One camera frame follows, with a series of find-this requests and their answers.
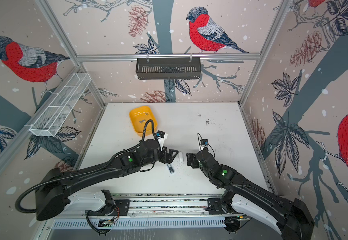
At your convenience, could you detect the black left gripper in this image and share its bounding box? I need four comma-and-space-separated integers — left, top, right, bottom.
142, 145, 180, 168

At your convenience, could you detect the light blue stapler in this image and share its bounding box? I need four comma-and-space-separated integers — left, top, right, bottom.
166, 164, 175, 174

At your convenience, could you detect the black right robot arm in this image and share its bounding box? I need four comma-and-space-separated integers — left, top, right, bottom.
187, 149, 315, 240

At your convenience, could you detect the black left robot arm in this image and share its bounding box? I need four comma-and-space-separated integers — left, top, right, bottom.
15, 131, 179, 221

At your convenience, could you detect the yellow plastic tray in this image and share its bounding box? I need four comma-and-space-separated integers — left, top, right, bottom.
129, 106, 157, 137

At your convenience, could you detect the aluminium top crossbar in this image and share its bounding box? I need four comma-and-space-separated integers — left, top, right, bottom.
75, 53, 262, 63

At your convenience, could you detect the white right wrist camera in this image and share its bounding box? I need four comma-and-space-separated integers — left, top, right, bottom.
199, 139, 209, 151

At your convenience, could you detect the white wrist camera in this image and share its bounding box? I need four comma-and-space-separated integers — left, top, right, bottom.
199, 139, 209, 151
156, 131, 167, 151

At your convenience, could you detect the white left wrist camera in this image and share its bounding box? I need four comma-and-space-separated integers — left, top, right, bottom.
156, 131, 167, 151

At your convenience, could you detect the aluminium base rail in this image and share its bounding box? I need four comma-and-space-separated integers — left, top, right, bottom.
46, 194, 251, 231

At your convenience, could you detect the black hanging wire basket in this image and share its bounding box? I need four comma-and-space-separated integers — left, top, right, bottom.
135, 58, 202, 80

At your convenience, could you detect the white wire mesh basket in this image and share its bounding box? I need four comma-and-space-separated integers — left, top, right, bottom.
26, 73, 92, 137

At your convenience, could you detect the aluminium frame corner post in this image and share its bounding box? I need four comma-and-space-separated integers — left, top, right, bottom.
35, 0, 106, 106

